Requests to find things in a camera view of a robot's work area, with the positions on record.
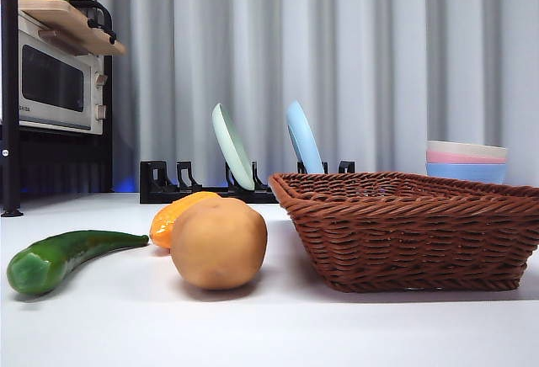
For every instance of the cream toaster oven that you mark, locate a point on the cream toaster oven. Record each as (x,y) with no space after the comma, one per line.
(54,85)

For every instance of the pale blue plate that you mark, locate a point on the pale blue plate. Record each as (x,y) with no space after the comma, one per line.
(304,139)

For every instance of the wooden cutting board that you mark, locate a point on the wooden cutting board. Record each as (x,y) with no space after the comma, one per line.
(71,26)

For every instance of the grey curtain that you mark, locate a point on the grey curtain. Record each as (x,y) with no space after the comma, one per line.
(379,47)

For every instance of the brown wicker basket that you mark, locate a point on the brown wicker basket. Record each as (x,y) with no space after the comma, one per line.
(404,236)

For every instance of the cream bowl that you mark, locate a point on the cream bowl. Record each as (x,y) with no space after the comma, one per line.
(467,149)

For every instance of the pink bowl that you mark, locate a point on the pink bowl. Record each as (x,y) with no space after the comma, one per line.
(446,157)

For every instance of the black metal shelf frame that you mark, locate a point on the black metal shelf frame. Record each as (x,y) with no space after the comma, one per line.
(10,131)

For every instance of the tan potato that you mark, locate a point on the tan potato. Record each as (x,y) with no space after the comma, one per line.
(219,245)

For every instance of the black dish rack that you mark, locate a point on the black dish rack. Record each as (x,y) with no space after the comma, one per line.
(168,196)

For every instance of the pale green plate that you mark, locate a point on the pale green plate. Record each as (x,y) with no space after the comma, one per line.
(231,148)

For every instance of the green cucumber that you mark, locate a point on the green cucumber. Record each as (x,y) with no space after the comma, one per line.
(63,253)

